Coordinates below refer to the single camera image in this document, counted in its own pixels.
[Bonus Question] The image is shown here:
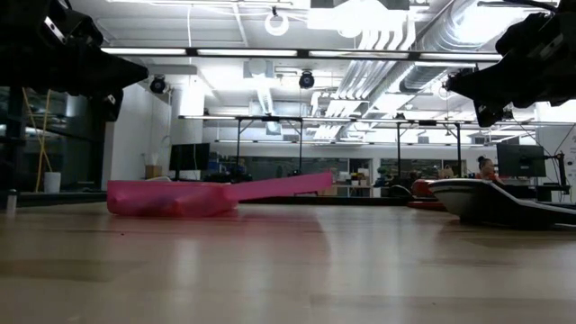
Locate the pink plastic pencil box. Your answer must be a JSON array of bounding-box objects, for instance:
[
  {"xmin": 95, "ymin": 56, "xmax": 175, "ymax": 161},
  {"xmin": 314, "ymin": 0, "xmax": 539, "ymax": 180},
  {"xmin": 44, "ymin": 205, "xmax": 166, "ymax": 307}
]
[{"xmin": 106, "ymin": 179, "xmax": 240, "ymax": 219}]

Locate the red stapler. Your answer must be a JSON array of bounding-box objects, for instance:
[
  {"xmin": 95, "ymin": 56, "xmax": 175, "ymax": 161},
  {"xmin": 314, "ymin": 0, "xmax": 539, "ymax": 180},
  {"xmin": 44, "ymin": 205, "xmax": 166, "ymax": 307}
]
[{"xmin": 406, "ymin": 177, "xmax": 448, "ymax": 212}]

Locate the black background rig frame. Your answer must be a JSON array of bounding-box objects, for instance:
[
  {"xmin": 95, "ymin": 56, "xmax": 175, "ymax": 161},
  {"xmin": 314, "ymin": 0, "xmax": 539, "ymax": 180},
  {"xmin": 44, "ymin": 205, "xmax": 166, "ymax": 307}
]
[{"xmin": 178, "ymin": 114, "xmax": 465, "ymax": 181}]

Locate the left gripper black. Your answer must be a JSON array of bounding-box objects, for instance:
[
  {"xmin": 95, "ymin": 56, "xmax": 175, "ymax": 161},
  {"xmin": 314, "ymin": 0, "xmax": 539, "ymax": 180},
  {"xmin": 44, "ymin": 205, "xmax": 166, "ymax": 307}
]
[{"xmin": 0, "ymin": 0, "xmax": 150, "ymax": 123}]

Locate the pink pencil box lid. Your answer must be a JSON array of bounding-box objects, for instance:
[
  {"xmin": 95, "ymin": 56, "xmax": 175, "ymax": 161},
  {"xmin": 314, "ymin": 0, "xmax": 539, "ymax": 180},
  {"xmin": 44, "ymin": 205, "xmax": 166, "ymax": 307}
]
[{"xmin": 223, "ymin": 170, "xmax": 335, "ymax": 203}]

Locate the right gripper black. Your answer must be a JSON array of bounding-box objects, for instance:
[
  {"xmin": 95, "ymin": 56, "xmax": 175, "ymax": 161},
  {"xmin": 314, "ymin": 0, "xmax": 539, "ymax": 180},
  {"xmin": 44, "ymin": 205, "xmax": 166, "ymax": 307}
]
[{"xmin": 444, "ymin": 0, "xmax": 576, "ymax": 129}]

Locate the black computer monitor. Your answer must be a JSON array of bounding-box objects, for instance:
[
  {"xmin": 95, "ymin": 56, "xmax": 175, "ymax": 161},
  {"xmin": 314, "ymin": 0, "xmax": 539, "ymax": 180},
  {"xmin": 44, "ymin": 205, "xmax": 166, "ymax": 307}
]
[
  {"xmin": 496, "ymin": 143, "xmax": 547, "ymax": 178},
  {"xmin": 168, "ymin": 142, "xmax": 212, "ymax": 182}
]

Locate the silver ventilation duct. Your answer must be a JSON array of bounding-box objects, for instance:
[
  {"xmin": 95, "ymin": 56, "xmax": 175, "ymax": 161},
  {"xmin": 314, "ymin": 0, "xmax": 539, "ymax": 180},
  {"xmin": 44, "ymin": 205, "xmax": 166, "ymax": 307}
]
[{"xmin": 398, "ymin": 0, "xmax": 512, "ymax": 95}]

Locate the person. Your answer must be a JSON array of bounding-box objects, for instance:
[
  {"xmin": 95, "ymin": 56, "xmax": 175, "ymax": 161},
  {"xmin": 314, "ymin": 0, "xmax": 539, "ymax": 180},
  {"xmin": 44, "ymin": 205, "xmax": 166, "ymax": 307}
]
[{"xmin": 476, "ymin": 155, "xmax": 504, "ymax": 185}]

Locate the black overhead light bar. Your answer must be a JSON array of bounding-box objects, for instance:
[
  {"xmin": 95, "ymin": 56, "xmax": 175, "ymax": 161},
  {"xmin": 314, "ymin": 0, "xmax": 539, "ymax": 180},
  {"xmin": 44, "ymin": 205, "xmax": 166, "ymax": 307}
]
[{"xmin": 100, "ymin": 46, "xmax": 504, "ymax": 63}]

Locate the white ring lamp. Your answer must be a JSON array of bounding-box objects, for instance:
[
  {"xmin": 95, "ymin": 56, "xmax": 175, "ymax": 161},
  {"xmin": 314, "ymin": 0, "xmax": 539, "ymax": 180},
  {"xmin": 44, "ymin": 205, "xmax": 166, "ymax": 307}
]
[{"xmin": 264, "ymin": 10, "xmax": 291, "ymax": 38}]

